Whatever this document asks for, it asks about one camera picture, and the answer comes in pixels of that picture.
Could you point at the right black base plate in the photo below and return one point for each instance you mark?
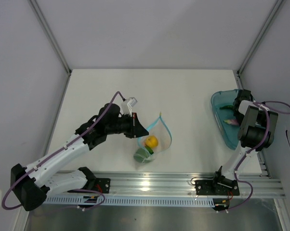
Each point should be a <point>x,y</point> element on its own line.
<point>211,187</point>

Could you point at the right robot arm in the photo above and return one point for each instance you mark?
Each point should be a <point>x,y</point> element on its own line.
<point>257,127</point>

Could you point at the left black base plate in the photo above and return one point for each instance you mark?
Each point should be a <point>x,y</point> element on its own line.
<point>101,185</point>

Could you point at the frame post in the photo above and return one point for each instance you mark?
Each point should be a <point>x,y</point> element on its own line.
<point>49,34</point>
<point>269,20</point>

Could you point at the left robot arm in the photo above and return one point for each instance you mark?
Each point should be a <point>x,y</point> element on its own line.
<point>36,182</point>

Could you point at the yellow bell pepper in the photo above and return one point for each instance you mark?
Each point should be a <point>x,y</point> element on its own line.
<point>151,142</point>

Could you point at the left frame post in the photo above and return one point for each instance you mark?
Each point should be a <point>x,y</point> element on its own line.
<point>49,34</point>

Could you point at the teal plastic tray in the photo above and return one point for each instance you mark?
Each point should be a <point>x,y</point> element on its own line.
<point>221,104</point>

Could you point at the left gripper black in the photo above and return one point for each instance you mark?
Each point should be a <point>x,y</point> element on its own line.
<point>136,129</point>

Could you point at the white slotted cable duct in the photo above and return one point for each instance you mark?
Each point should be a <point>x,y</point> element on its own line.
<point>129,201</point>

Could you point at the right frame post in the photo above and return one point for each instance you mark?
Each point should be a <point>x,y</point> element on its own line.
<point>269,20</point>

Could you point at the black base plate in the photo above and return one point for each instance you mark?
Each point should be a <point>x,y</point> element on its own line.
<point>211,187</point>
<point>101,185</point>

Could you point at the green bell pepper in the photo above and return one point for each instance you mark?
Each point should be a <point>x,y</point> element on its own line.
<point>142,156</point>

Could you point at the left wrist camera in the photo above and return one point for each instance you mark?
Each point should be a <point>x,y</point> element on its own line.
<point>127,105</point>

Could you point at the purple eggplant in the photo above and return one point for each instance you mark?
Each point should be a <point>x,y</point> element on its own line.
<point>232,122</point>

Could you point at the aluminium mounting rail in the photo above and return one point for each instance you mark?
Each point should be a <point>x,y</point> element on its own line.
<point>179,185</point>

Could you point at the clear zip top bag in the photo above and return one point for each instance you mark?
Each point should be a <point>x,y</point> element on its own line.
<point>160,130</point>

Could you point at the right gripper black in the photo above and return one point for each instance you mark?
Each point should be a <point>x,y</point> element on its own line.
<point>239,120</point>

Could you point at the green chili pepper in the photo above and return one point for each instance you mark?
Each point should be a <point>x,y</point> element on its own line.
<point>227,107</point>

